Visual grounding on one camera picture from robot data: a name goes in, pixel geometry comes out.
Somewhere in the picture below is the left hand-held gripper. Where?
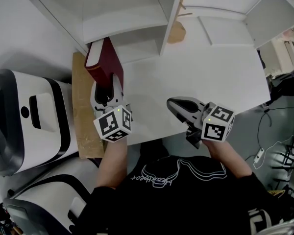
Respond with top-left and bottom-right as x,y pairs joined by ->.
91,73 -> 133,143

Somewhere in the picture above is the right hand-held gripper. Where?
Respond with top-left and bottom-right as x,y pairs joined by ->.
167,96 -> 236,149

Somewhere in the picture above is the dark red book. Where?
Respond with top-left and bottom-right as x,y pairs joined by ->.
85,37 -> 125,89

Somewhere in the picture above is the person's right forearm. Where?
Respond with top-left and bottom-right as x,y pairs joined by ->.
202,140 -> 253,181

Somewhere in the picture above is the person's left forearm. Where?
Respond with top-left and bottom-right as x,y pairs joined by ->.
95,137 -> 128,189

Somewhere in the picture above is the white table top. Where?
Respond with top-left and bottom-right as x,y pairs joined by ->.
87,16 -> 271,146

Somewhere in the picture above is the brown cardboard board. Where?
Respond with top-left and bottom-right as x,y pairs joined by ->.
72,51 -> 106,159

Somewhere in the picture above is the white robot with dark trim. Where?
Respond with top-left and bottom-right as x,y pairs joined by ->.
0,69 -> 78,177
3,174 -> 92,235

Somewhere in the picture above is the wooden mug tree stand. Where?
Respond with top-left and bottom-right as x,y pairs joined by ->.
167,0 -> 194,44

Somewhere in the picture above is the white flat riser board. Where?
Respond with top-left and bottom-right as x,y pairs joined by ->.
197,15 -> 255,47

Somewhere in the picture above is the white shelf hutch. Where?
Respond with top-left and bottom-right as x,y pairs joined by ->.
8,0 -> 294,65

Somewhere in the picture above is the black printed t-shirt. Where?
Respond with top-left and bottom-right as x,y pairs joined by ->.
75,141 -> 294,235

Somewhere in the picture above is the black bag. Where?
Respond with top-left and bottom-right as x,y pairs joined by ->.
269,71 -> 294,102

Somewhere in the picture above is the black metal stand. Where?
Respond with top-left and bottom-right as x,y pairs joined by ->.
271,136 -> 294,193

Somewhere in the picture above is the white slatted rack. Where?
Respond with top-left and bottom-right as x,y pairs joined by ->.
283,40 -> 294,67

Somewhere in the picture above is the yellow black striped object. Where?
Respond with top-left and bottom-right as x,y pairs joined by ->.
268,189 -> 286,200

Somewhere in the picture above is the black floor cable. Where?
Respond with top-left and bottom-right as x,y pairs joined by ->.
245,104 -> 294,161

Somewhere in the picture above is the white floor cable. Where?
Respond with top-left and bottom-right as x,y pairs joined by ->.
253,135 -> 294,170

